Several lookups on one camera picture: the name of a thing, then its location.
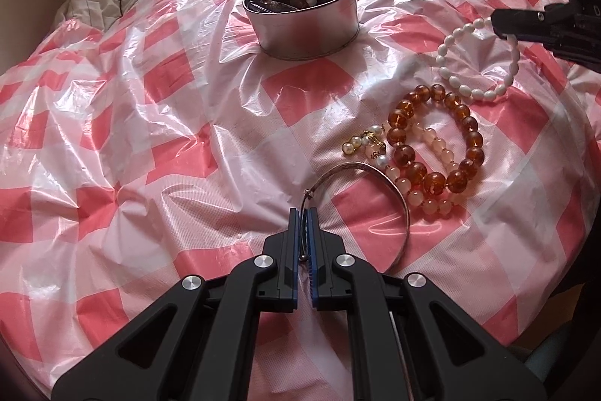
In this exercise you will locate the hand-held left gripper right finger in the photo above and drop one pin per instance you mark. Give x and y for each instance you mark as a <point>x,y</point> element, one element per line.
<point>315,241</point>

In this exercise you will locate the red checked plastic sheet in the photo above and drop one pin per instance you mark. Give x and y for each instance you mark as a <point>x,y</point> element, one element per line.
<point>141,147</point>

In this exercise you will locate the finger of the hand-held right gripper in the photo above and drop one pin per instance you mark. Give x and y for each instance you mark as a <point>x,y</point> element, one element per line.
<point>516,20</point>
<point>530,38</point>

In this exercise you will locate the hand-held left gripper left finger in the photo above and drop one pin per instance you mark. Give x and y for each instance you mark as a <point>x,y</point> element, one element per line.
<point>295,250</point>

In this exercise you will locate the round metal tin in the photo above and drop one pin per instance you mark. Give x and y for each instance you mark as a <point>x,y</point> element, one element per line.
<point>305,30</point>

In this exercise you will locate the silver bangle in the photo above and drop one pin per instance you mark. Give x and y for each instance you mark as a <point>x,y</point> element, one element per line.
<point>404,222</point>

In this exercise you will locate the pearl and gold earring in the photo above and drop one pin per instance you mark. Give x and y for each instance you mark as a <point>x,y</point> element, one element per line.
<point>371,140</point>

